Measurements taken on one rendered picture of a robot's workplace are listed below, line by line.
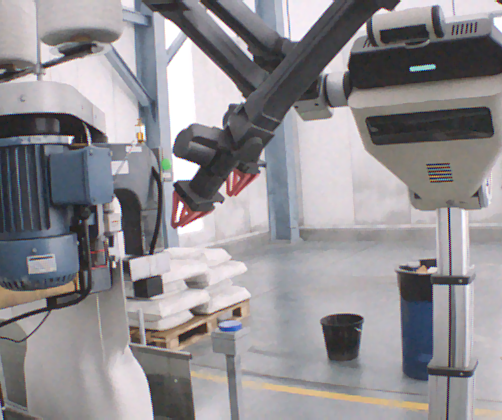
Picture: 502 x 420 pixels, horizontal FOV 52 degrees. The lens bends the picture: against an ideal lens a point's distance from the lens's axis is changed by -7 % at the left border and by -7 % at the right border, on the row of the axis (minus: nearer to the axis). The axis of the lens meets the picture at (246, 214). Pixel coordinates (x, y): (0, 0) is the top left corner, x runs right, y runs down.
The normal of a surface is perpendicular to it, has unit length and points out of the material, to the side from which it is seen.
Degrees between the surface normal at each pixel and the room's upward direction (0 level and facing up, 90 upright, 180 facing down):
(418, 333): 93
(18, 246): 92
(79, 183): 90
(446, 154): 130
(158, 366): 90
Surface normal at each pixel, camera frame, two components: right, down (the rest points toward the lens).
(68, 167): -0.14, 0.08
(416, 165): -0.37, 0.71
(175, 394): -0.53, 0.10
